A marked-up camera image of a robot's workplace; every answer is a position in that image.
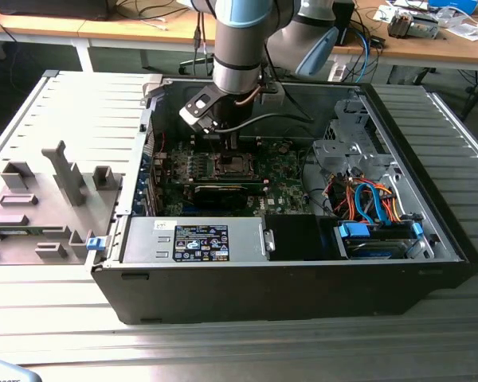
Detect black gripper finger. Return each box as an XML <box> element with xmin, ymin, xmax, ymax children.
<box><xmin>221</xmin><ymin>134</ymin><xmax>243</xmax><ymax>162</ymax></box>

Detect metal socket cover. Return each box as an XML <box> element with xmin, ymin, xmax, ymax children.
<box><xmin>214</xmin><ymin>154</ymin><xmax>260</xmax><ymax>177</ymax></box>

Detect CPU socket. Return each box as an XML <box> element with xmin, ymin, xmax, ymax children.
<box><xmin>209</xmin><ymin>153</ymin><xmax>262</xmax><ymax>179</ymax></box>

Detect CPU cooler with fan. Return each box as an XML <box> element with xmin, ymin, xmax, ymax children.
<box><xmin>386</xmin><ymin>8</ymin><xmax>441</xmax><ymax>41</ymax></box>

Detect black graphics card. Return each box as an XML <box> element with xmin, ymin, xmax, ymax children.
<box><xmin>193</xmin><ymin>183</ymin><xmax>248</xmax><ymax>210</ymax></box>

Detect office chair base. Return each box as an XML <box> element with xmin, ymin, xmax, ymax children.
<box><xmin>178</xmin><ymin>55</ymin><xmax>216</xmax><ymax>77</ymax></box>

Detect green motherboard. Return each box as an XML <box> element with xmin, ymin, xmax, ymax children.
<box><xmin>151</xmin><ymin>137</ymin><xmax>318</xmax><ymax>218</ymax></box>

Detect metal disk bay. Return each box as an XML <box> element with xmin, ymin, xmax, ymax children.
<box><xmin>312</xmin><ymin>99</ymin><xmax>399</xmax><ymax>180</ymax></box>

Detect grey power supply unit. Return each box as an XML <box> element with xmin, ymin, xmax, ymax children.
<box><xmin>121</xmin><ymin>216</ymin><xmax>271</xmax><ymax>264</ymax></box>

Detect black PC case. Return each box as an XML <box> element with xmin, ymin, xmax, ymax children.
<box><xmin>91</xmin><ymin>77</ymin><xmax>478</xmax><ymax>325</ymax></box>

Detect hard disk in blue carrier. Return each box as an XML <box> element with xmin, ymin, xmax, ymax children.
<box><xmin>334</xmin><ymin>221</ymin><xmax>425</xmax><ymax>260</ymax></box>

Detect grey parts rack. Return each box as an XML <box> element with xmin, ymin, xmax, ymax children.
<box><xmin>0</xmin><ymin>139</ymin><xmax>124</xmax><ymax>267</ymax></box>

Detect black computer box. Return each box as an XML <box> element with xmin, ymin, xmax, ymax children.
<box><xmin>0</xmin><ymin>0</ymin><xmax>112</xmax><ymax>21</ymax></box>

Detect green RAM stick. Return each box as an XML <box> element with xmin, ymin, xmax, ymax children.
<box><xmin>0</xmin><ymin>226</ymin><xmax>43</xmax><ymax>236</ymax></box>

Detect blue box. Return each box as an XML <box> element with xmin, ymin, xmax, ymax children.
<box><xmin>428</xmin><ymin>0</ymin><xmax>478</xmax><ymax>15</ymax></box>

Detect clear plastic bag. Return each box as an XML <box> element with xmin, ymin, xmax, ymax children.
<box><xmin>441</xmin><ymin>21</ymin><xmax>478</xmax><ymax>43</ymax></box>

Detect grey rounded device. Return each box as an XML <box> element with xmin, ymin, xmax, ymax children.
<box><xmin>0</xmin><ymin>357</ymin><xmax>39</xmax><ymax>382</ymax></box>

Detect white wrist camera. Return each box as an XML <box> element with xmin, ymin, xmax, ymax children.
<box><xmin>178</xmin><ymin>84</ymin><xmax>224</xmax><ymax>134</ymax></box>

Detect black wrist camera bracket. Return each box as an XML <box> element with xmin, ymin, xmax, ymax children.
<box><xmin>257</xmin><ymin>81</ymin><xmax>284</xmax><ymax>105</ymax></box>

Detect black camera cable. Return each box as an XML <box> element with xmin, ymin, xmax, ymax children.
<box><xmin>214</xmin><ymin>112</ymin><xmax>315</xmax><ymax>134</ymax></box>

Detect thin black wire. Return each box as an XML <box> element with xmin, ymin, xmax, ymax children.
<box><xmin>283</xmin><ymin>125</ymin><xmax>318</xmax><ymax>144</ymax></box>

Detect orange wire bundle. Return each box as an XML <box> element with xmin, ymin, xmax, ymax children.
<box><xmin>328</xmin><ymin>177</ymin><xmax>403</xmax><ymax>224</ymax></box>

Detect blue wire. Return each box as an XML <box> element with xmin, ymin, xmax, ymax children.
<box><xmin>353</xmin><ymin>181</ymin><xmax>403</xmax><ymax>228</ymax></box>

